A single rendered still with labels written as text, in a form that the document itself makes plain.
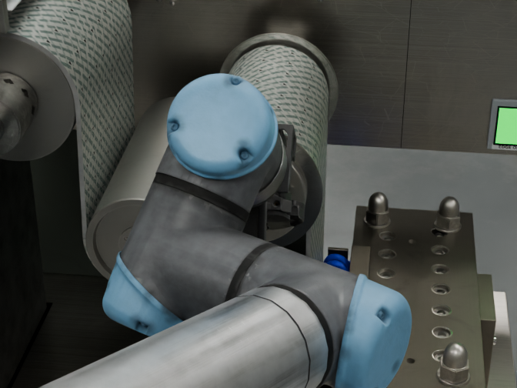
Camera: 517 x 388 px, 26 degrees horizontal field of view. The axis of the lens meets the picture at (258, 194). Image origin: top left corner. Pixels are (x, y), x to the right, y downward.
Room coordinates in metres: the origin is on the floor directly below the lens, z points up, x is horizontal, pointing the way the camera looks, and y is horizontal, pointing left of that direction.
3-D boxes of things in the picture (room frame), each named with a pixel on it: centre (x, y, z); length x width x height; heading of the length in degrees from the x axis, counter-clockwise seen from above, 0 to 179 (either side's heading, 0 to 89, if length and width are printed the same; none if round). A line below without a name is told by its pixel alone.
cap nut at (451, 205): (1.29, -0.26, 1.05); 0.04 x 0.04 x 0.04
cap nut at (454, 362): (0.97, -0.22, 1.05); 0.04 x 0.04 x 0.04
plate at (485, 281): (1.14, -0.28, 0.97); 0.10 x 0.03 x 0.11; 173
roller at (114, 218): (1.14, 0.11, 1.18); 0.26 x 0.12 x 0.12; 173
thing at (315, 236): (1.11, -0.07, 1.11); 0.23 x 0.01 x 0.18; 173
